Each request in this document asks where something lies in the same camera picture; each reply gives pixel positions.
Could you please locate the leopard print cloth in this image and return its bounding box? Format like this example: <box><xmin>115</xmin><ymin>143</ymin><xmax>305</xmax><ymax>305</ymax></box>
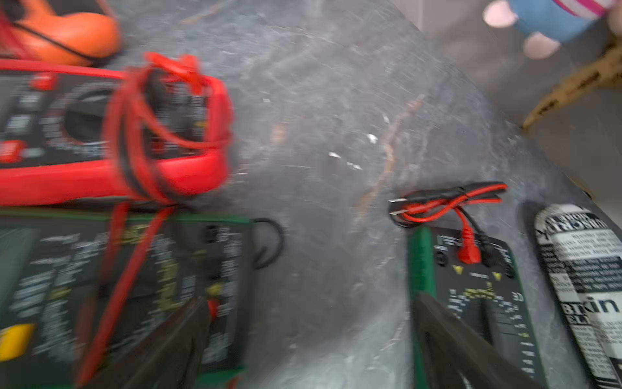
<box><xmin>522</xmin><ymin>37</ymin><xmax>621</xmax><ymax>133</ymax></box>

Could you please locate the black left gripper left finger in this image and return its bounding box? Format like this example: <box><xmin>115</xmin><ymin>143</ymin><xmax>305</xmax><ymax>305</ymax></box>
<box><xmin>82</xmin><ymin>298</ymin><xmax>212</xmax><ymax>389</ymax></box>

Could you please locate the cartoon boy plush doll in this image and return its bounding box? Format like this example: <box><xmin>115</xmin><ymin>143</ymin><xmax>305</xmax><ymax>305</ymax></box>
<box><xmin>483</xmin><ymin>0</ymin><xmax>621</xmax><ymax>60</ymax></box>

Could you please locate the orange multimeter back side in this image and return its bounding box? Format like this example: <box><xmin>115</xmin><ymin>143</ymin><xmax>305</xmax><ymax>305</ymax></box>
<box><xmin>1</xmin><ymin>0</ymin><xmax>122</xmax><ymax>66</ymax></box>

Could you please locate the green multimeter grey screen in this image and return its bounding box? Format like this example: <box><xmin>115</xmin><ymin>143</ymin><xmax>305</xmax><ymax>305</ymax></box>
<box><xmin>387</xmin><ymin>182</ymin><xmax>549</xmax><ymax>389</ymax></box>

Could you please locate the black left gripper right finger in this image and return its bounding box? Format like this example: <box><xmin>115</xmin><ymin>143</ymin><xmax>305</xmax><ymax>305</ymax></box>
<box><xmin>411</xmin><ymin>293</ymin><xmax>540</xmax><ymax>388</ymax></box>

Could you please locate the red multimeter with leads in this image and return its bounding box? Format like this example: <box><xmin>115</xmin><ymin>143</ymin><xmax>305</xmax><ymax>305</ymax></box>
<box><xmin>0</xmin><ymin>52</ymin><xmax>235</xmax><ymax>207</ymax></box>

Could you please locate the dark green multimeter yellow button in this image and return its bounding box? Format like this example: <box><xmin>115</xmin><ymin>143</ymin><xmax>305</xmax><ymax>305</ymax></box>
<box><xmin>1</xmin><ymin>204</ymin><xmax>284</xmax><ymax>388</ymax></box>

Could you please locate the newspaper flag print pouch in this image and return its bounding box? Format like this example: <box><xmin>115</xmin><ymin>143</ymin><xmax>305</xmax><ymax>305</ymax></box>
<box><xmin>534</xmin><ymin>204</ymin><xmax>621</xmax><ymax>388</ymax></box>

